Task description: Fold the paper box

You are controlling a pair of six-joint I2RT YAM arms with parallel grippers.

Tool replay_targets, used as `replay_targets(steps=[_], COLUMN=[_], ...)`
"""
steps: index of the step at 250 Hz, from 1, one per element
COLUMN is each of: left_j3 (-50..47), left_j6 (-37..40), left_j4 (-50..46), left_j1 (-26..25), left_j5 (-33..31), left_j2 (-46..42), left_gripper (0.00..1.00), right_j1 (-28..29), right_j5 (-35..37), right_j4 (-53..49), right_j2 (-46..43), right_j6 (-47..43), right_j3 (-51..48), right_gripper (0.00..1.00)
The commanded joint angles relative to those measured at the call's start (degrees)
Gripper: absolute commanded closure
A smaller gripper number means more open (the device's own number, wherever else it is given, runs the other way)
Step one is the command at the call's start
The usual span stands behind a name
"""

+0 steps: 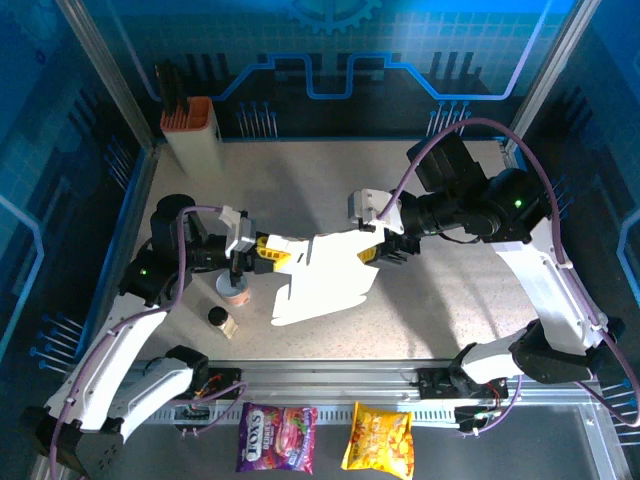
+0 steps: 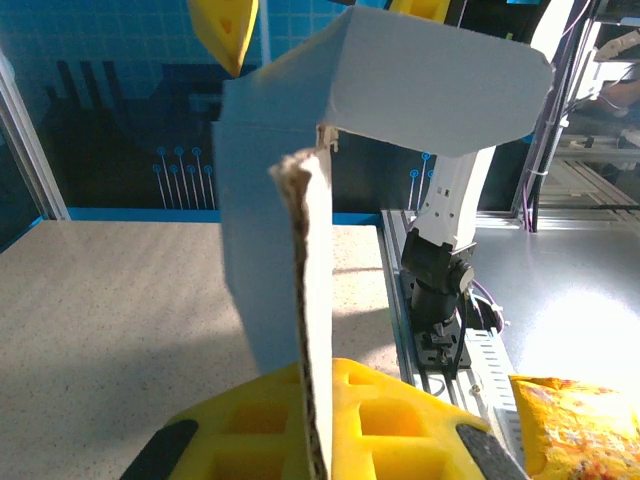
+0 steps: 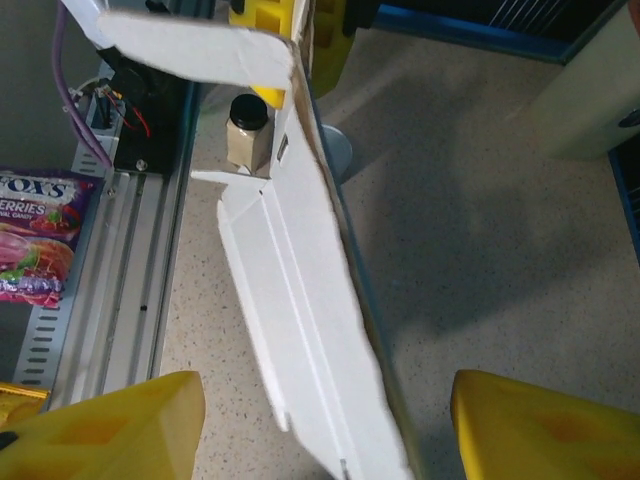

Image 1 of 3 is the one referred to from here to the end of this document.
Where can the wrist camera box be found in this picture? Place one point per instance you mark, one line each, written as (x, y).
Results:
(240, 230)
(370, 205)

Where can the white paper box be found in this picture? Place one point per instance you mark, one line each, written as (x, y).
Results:
(325, 280)

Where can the purple Fox's candy bag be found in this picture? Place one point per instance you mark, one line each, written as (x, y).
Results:
(275, 440)

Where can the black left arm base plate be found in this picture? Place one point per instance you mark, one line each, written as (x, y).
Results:
(225, 382)

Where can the spice jar black lid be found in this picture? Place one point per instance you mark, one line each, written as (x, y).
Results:
(218, 316)

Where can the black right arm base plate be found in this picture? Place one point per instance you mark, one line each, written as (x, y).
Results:
(435, 385)

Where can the yellow snack bag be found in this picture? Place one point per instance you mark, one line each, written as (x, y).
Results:
(377, 442)

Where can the cream knife holder orange top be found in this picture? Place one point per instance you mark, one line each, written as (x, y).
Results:
(195, 145)

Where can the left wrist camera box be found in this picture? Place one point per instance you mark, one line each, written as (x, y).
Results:
(240, 230)

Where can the small black interface board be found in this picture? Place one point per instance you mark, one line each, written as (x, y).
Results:
(475, 417)
(192, 415)

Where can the aluminium upright post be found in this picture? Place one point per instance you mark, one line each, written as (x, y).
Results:
(107, 75)
(550, 75)

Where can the pink tin can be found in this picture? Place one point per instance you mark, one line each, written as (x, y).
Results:
(235, 296)

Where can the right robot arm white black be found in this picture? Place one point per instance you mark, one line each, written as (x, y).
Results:
(545, 290)

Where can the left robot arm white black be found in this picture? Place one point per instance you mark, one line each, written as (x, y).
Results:
(100, 370)

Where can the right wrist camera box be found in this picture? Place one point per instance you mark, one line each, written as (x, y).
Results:
(370, 205)

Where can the aluminium frame rail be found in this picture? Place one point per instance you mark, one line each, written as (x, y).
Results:
(325, 375)

